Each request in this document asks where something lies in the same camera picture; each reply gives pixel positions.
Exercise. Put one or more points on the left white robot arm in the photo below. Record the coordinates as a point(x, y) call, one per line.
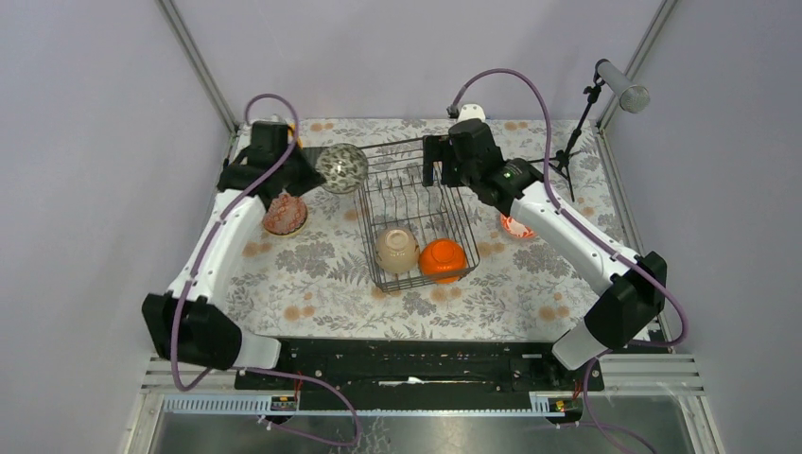
point(187, 323)

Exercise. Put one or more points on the floral tablecloth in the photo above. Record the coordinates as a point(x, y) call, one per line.
point(317, 282)

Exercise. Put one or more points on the black microphone tripod stand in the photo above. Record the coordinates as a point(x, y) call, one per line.
point(560, 162)

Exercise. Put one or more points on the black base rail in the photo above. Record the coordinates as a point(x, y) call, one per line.
point(434, 375)

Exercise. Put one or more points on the blue white patterned bowl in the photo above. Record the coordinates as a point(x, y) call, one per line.
point(285, 213)

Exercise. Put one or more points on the beige ceramic bowl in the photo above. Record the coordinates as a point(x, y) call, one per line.
point(396, 250)

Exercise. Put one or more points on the orange block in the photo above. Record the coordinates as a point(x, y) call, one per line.
point(291, 134)

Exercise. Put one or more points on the orange bowl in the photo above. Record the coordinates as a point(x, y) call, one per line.
point(443, 258)

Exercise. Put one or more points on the yellow patterned bowl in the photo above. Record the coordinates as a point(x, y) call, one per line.
point(294, 232)

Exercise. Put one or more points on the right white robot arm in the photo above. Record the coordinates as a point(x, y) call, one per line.
point(628, 285)

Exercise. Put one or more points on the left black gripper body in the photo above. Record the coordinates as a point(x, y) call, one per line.
point(299, 174)

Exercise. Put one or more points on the pink speckled bowl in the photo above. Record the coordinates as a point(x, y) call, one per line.
point(344, 168)

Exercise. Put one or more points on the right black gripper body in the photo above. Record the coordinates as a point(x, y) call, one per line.
point(465, 171)

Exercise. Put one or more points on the red white patterned bowl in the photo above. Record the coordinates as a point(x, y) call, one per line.
point(515, 229)

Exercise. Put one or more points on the black wire dish rack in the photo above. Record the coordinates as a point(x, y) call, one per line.
point(400, 192)

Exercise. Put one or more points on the grey microphone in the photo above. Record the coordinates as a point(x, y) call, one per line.
point(633, 98)

